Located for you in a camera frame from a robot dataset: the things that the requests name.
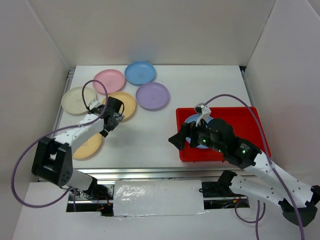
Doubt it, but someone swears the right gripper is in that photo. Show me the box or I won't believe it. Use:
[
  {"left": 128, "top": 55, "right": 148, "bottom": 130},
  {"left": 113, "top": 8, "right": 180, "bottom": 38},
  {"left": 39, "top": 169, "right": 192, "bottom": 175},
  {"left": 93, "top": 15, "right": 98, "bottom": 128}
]
[{"left": 168, "top": 115, "right": 225, "bottom": 153}]

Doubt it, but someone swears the yellow plate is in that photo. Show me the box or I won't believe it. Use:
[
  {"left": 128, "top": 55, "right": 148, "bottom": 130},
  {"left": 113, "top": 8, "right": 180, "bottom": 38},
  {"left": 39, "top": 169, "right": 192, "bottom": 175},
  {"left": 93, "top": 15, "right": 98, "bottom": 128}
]
[
  {"left": 109, "top": 91, "right": 136, "bottom": 123},
  {"left": 72, "top": 133, "right": 102, "bottom": 160}
]

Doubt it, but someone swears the blue plate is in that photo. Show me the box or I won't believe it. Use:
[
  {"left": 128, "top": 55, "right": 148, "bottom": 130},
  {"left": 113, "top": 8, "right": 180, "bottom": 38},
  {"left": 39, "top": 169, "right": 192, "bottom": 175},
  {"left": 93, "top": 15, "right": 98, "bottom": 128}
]
[
  {"left": 185, "top": 114, "right": 213, "bottom": 149},
  {"left": 124, "top": 61, "right": 156, "bottom": 85}
]

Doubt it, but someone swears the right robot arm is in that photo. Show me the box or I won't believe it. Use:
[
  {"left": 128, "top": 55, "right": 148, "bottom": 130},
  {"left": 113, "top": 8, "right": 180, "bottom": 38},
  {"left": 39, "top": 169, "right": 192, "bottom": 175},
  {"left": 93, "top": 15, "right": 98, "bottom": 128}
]
[{"left": 168, "top": 118, "right": 320, "bottom": 227}]

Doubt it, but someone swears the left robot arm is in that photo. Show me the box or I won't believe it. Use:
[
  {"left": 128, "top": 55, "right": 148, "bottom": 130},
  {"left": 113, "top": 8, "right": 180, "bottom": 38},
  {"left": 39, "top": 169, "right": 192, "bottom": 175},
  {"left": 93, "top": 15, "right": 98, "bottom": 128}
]
[{"left": 31, "top": 97, "right": 124, "bottom": 200}]

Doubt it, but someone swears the red plastic bin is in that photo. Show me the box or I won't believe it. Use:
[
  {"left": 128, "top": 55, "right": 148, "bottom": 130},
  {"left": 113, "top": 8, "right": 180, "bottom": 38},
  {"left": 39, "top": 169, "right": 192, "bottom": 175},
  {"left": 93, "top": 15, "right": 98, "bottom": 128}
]
[{"left": 175, "top": 107, "right": 266, "bottom": 163}]

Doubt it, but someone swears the pink plate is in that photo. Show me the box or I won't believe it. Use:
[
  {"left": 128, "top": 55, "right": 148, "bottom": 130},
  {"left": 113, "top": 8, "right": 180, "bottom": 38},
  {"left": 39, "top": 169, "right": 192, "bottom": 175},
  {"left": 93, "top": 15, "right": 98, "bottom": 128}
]
[{"left": 93, "top": 69, "right": 126, "bottom": 94}]

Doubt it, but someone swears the far purple plate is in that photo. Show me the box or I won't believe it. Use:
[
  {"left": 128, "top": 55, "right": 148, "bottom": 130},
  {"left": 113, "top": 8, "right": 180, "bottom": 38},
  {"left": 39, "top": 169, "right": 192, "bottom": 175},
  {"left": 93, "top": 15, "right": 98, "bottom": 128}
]
[{"left": 135, "top": 82, "right": 170, "bottom": 110}]

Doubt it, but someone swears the cream white plate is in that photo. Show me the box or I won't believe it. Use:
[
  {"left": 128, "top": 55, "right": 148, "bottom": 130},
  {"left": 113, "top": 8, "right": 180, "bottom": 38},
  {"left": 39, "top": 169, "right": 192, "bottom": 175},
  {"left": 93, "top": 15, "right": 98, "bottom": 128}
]
[{"left": 61, "top": 86, "right": 97, "bottom": 115}]

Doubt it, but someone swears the white foam block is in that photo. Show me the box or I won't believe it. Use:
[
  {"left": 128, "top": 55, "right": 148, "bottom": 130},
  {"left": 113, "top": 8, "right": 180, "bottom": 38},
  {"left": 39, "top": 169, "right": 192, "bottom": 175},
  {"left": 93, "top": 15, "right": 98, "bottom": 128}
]
[{"left": 113, "top": 180, "right": 205, "bottom": 217}]

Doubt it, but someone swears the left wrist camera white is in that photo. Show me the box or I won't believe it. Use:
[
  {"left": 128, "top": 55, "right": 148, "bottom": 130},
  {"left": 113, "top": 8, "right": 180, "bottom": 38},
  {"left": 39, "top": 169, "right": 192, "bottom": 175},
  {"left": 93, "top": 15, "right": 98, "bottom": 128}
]
[{"left": 88, "top": 99, "right": 104, "bottom": 116}]

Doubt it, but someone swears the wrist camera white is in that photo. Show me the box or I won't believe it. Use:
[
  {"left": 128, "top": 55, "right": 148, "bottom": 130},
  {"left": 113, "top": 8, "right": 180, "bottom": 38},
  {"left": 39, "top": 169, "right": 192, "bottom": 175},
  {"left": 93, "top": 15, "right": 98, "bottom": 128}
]
[
  {"left": 194, "top": 103, "right": 211, "bottom": 127},
  {"left": 88, "top": 99, "right": 104, "bottom": 116}
]

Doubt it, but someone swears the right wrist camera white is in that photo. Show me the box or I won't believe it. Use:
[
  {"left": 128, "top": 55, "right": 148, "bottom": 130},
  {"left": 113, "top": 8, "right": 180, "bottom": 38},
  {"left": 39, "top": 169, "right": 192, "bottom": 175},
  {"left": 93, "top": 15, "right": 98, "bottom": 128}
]
[{"left": 194, "top": 103, "right": 211, "bottom": 127}]

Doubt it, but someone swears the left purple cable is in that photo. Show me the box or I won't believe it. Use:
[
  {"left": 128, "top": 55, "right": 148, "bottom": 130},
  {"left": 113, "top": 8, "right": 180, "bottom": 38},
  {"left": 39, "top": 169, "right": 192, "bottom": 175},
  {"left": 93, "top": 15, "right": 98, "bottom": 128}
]
[{"left": 11, "top": 79, "right": 110, "bottom": 212}]

